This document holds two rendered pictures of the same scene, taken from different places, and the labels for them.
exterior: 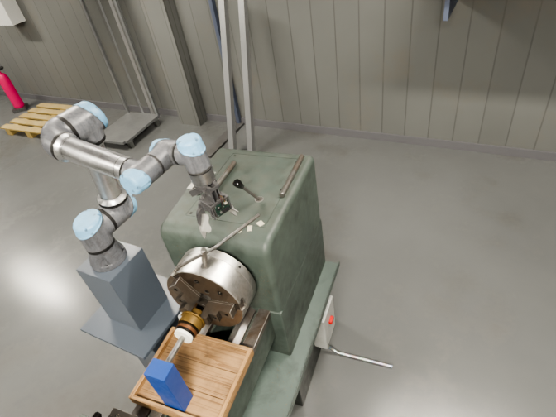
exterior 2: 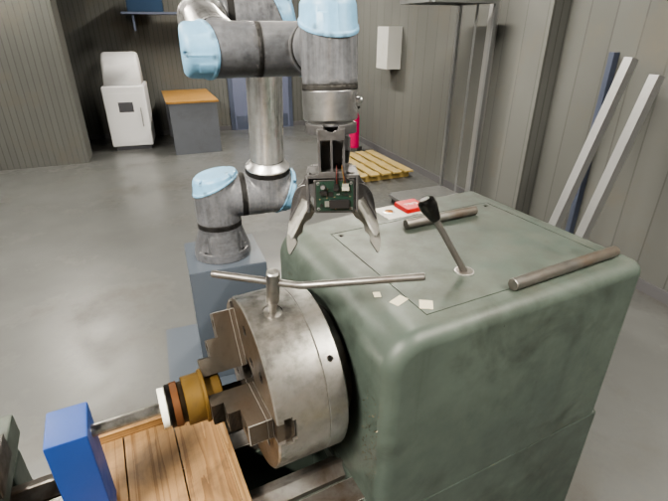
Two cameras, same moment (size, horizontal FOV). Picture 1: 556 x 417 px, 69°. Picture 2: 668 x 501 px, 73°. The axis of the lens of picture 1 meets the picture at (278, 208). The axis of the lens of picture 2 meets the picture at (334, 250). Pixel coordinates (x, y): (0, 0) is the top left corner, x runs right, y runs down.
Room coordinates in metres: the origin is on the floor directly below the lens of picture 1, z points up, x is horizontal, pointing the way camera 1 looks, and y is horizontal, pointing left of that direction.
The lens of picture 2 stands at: (0.54, -0.17, 1.66)
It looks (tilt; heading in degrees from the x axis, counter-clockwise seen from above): 26 degrees down; 36
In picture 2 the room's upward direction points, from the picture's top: straight up
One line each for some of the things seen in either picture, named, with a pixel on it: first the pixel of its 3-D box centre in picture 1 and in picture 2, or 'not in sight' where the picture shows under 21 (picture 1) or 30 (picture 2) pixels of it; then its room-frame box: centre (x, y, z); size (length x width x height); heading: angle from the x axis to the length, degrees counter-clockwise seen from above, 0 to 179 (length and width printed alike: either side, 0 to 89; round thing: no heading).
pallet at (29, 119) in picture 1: (50, 121); (366, 166); (5.39, 2.85, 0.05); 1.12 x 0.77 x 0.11; 57
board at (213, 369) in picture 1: (193, 375); (157, 492); (0.80, 0.42, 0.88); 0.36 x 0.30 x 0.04; 63
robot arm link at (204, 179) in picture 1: (203, 174); (332, 107); (1.06, 0.21, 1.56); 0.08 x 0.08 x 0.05
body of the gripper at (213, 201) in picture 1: (212, 196); (331, 167); (1.05, 0.20, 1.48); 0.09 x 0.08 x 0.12; 36
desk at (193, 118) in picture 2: not in sight; (191, 119); (5.04, 5.86, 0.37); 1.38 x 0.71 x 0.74; 58
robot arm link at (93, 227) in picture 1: (93, 228); (219, 195); (1.28, 0.74, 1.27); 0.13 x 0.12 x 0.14; 145
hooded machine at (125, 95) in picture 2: not in sight; (127, 100); (4.43, 6.51, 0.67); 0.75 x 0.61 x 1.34; 57
